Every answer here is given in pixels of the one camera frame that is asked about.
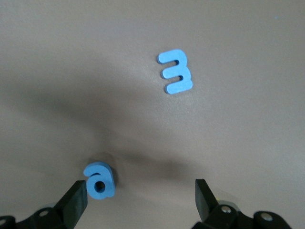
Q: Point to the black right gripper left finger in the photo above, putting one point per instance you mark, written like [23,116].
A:
[71,207]

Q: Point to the blue foam letter a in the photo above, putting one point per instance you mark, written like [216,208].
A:
[104,177]

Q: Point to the brown table cover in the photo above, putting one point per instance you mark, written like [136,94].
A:
[71,71]

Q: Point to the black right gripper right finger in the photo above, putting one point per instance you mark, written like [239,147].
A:
[207,210]

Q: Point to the blue foam letter E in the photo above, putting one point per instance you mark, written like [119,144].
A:
[184,71]

